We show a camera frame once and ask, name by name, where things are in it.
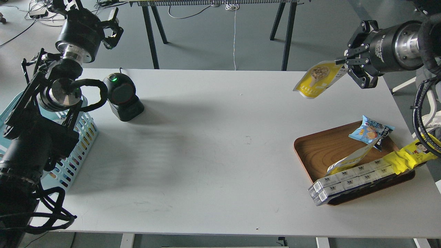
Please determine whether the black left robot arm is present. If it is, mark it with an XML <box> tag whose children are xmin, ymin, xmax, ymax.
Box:
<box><xmin>0</xmin><ymin>0</ymin><xmax>123</xmax><ymax>248</ymax></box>

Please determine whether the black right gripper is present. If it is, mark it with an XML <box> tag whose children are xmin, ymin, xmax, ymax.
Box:
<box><xmin>336</xmin><ymin>20</ymin><xmax>422</xmax><ymax>89</ymax></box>

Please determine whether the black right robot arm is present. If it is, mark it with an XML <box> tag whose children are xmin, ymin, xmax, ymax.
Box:
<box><xmin>335</xmin><ymin>13</ymin><xmax>440</xmax><ymax>157</ymax></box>

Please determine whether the black barcode scanner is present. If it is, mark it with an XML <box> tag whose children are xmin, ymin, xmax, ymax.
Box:
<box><xmin>103</xmin><ymin>68</ymin><xmax>145</xmax><ymax>122</ymax></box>

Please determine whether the white hanging cable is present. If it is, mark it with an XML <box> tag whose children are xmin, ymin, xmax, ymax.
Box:
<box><xmin>225</xmin><ymin>3</ymin><xmax>240</xmax><ymax>71</ymax></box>

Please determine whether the black trestle table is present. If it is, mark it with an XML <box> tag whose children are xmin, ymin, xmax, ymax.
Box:
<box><xmin>139</xmin><ymin>0</ymin><xmax>304</xmax><ymax>71</ymax></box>

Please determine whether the yellow cartoon snack bag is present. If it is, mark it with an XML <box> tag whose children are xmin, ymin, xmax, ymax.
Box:
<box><xmin>382</xmin><ymin>139</ymin><xmax>438</xmax><ymax>175</ymax></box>

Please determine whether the clear box pack of cartons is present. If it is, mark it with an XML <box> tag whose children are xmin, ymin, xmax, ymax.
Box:
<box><xmin>308</xmin><ymin>159</ymin><xmax>395</xmax><ymax>206</ymax></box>

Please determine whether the light blue plastic basket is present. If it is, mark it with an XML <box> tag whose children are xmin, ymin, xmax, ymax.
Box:
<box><xmin>0</xmin><ymin>91</ymin><xmax>98</xmax><ymax>188</ymax></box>

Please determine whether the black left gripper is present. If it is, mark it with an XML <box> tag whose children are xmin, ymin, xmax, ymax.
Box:
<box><xmin>52</xmin><ymin>0</ymin><xmax>123</xmax><ymax>63</ymax></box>

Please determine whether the floor cables and adapter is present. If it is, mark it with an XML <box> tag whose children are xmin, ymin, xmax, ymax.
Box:
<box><xmin>0</xmin><ymin>0</ymin><xmax>128</xmax><ymax>48</ymax></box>

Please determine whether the blue snack packet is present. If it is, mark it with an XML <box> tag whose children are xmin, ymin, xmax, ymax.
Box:
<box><xmin>348</xmin><ymin>115</ymin><xmax>395</xmax><ymax>151</ymax></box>

